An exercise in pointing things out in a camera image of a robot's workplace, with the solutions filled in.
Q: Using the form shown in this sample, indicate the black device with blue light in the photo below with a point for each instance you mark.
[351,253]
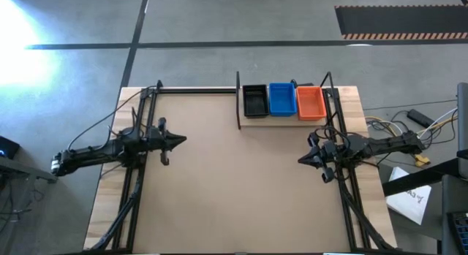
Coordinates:
[8,148]

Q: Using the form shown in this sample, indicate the black diagonal bar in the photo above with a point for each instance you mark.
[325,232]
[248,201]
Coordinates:
[420,180]

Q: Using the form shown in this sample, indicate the black keyboard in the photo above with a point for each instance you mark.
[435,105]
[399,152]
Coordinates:
[460,233]

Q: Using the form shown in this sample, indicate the orange plastic basket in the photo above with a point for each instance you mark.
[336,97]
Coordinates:
[311,103]

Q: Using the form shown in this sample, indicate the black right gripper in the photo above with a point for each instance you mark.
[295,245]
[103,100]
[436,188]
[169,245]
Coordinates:
[331,151]

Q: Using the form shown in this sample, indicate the yellow connector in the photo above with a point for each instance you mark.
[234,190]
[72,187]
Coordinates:
[422,160]

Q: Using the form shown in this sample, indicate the wooden shelf board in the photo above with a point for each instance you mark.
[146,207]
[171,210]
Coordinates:
[281,122]

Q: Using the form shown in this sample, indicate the blue plastic basket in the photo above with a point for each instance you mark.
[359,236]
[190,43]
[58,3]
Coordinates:
[282,99]

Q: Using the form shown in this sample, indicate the black aluminium table frame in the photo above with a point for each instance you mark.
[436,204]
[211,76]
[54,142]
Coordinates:
[197,90]

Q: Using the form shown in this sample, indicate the black power brick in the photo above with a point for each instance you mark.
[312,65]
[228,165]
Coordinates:
[420,118]

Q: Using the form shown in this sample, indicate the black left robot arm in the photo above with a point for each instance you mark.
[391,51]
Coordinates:
[91,157]

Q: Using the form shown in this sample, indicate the black metal shelf frame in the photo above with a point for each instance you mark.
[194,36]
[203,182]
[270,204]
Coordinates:
[237,101]

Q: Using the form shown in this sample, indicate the black plastic basket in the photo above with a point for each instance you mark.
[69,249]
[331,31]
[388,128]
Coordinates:
[256,101]

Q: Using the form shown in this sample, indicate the black hazard-striped floor mat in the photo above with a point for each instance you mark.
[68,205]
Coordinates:
[402,19]

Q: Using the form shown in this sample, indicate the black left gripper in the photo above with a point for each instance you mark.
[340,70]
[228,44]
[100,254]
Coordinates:
[159,141]

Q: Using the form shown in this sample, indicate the grey metal stand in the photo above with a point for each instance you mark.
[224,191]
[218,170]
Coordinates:
[29,171]

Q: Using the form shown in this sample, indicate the grey desk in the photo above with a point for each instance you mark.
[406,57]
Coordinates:
[463,131]

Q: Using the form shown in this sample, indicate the white paper sheet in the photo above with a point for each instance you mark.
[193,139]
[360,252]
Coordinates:
[409,202]

